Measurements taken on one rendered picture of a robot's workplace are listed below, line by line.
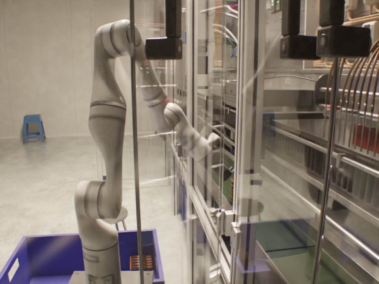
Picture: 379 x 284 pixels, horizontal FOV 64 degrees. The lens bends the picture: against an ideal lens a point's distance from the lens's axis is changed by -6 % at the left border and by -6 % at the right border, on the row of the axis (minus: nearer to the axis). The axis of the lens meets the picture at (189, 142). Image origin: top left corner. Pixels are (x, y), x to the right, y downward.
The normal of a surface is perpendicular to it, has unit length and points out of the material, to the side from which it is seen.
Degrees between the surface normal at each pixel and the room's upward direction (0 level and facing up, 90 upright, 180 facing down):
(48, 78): 90
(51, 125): 90
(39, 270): 90
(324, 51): 90
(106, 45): 110
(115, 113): 73
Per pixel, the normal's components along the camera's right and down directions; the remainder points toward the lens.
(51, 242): 0.17, 0.21
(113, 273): 0.77, 0.13
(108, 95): 0.26, -0.44
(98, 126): -0.21, -0.09
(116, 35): -0.28, 0.21
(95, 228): 0.55, -0.74
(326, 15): -0.99, 0.03
